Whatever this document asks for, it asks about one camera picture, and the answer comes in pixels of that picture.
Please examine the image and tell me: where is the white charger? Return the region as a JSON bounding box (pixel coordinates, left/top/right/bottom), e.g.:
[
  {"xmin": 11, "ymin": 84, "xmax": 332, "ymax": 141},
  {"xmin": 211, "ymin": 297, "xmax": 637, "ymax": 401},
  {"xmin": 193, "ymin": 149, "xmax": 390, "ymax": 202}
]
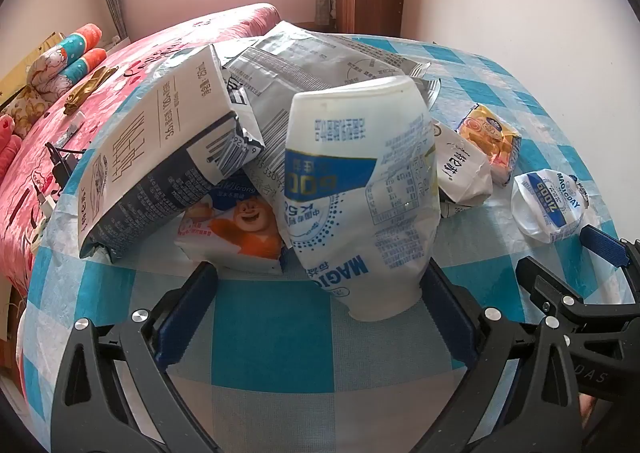
[{"xmin": 34, "ymin": 186, "xmax": 58, "ymax": 216}]

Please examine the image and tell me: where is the small white blue pouch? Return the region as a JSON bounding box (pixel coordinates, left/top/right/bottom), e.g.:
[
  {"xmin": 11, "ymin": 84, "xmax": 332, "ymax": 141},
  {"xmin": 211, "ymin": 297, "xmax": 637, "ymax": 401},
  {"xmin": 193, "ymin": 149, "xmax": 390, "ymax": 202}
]
[{"xmin": 510, "ymin": 168, "xmax": 597, "ymax": 245}]

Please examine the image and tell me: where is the blue checked tablecloth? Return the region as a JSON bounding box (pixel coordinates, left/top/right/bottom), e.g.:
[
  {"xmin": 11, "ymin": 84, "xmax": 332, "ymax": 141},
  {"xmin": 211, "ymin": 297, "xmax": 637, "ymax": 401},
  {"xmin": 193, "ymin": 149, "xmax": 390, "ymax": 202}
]
[{"xmin": 17, "ymin": 30, "xmax": 640, "ymax": 453}]

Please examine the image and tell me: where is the white blue Magic pouch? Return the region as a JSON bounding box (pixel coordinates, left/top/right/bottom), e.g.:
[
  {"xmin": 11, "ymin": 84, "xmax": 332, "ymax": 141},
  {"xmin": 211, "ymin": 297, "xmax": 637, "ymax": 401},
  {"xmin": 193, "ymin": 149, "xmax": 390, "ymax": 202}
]
[{"xmin": 284, "ymin": 76, "xmax": 442, "ymax": 323}]

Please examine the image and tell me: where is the small white snack packet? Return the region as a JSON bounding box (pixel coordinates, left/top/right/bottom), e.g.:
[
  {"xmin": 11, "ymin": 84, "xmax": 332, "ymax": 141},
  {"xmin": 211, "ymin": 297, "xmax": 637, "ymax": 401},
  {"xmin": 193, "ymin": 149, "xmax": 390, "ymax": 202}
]
[{"xmin": 432, "ymin": 118, "xmax": 494, "ymax": 220}]

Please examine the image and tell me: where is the grey white snack bag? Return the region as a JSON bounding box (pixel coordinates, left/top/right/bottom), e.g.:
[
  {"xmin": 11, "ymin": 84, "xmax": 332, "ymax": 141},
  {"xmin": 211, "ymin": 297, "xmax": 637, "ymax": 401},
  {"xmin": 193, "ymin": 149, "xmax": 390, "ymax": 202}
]
[{"xmin": 77, "ymin": 44, "xmax": 266, "ymax": 265}]

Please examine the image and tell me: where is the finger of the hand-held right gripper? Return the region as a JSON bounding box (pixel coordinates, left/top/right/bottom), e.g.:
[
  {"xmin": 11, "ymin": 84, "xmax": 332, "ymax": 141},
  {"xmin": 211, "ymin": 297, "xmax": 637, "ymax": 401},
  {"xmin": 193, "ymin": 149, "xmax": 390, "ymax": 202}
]
[
  {"xmin": 579, "ymin": 224, "xmax": 640, "ymax": 279},
  {"xmin": 516, "ymin": 255, "xmax": 640, "ymax": 321}
]

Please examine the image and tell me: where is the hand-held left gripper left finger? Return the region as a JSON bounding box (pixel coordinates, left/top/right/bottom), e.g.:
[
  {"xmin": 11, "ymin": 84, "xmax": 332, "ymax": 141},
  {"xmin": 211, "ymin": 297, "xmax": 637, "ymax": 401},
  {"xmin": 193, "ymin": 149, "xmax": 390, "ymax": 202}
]
[{"xmin": 50, "ymin": 260, "xmax": 221, "ymax": 453}]

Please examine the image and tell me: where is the yellow tissue packet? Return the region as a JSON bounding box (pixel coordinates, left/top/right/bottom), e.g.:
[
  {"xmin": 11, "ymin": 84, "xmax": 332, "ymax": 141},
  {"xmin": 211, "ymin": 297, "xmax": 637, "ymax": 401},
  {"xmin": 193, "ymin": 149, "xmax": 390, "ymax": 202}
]
[{"xmin": 456, "ymin": 103, "xmax": 522, "ymax": 184}]

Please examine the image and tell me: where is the pink folded quilt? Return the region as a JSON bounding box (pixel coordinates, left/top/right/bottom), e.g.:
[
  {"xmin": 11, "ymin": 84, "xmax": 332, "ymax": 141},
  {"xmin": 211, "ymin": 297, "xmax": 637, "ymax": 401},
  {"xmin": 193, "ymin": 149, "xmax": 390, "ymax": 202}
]
[{"xmin": 0, "ymin": 113, "xmax": 23, "ymax": 184}]

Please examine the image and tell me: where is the gold cloth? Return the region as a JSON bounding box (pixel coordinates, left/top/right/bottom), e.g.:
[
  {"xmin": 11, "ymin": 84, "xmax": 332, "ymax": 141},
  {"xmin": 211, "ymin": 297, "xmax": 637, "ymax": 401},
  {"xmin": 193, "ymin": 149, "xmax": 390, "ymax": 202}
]
[{"xmin": 64, "ymin": 66, "xmax": 117, "ymax": 115}]

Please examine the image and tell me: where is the silver foil bag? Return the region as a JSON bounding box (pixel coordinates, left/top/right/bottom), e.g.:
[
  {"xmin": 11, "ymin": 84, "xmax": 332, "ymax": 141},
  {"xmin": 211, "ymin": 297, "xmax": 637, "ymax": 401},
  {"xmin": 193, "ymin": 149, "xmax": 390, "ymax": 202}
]
[{"xmin": 219, "ymin": 20, "xmax": 432, "ymax": 214}]

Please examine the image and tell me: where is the colourful bolster pillow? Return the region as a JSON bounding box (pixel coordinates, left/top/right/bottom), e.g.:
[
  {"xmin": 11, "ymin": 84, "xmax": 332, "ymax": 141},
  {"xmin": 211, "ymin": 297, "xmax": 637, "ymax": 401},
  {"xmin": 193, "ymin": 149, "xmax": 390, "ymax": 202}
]
[
  {"xmin": 55, "ymin": 48, "xmax": 108, "ymax": 91},
  {"xmin": 30, "ymin": 23, "xmax": 103, "ymax": 76}
]

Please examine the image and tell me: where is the yellow bed headboard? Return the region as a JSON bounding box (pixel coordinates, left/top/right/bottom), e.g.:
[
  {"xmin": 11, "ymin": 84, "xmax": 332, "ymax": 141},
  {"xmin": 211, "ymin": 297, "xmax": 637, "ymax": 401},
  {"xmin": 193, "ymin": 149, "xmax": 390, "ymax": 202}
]
[{"xmin": 0, "ymin": 30, "xmax": 66, "ymax": 94}]

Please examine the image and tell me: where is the floral pillow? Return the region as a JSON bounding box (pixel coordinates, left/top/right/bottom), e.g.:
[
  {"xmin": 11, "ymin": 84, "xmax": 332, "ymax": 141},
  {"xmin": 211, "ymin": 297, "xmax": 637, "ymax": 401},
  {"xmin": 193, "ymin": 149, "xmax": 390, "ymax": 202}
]
[{"xmin": 0, "ymin": 83, "xmax": 53, "ymax": 136}]

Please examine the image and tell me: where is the bed with pink blanket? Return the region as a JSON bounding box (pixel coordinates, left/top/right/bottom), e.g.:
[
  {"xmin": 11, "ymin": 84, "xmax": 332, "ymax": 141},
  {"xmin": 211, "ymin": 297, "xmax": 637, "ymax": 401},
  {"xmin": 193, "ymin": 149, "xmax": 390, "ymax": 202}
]
[{"xmin": 0, "ymin": 3, "xmax": 281, "ymax": 304}]

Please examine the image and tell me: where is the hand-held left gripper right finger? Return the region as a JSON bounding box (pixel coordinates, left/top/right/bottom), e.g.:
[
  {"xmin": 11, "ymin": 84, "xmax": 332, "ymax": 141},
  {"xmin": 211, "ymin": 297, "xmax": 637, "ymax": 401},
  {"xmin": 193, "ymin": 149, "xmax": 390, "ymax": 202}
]
[{"xmin": 415, "ymin": 258, "xmax": 586, "ymax": 453}]

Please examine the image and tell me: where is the black charger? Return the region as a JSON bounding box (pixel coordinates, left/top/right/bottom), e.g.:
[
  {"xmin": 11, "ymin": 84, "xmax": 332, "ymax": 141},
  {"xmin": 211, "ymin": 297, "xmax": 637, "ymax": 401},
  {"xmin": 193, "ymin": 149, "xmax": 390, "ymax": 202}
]
[{"xmin": 46, "ymin": 142, "xmax": 83, "ymax": 184}]

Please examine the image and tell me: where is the blue bear print tissue packet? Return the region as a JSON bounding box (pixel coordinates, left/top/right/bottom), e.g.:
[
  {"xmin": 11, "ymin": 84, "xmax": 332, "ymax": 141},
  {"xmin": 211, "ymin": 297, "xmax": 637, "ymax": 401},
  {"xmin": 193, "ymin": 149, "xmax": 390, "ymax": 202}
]
[{"xmin": 174, "ymin": 172, "xmax": 287, "ymax": 275}]

